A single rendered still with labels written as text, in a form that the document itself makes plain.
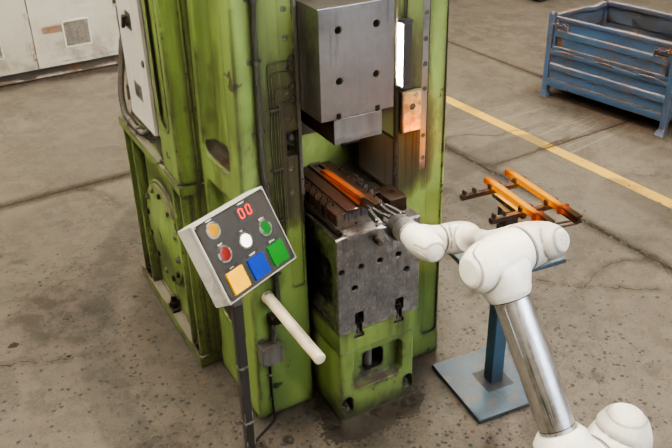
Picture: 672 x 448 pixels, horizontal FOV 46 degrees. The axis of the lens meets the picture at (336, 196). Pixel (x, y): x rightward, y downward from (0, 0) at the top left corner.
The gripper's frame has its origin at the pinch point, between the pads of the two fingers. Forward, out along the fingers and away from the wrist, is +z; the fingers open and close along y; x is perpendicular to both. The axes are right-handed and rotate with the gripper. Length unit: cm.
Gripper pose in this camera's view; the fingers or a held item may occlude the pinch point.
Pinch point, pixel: (371, 204)
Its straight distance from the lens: 294.8
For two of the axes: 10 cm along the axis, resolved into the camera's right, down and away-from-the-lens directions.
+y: 8.7, -2.5, 4.2
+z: -4.9, -3.8, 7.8
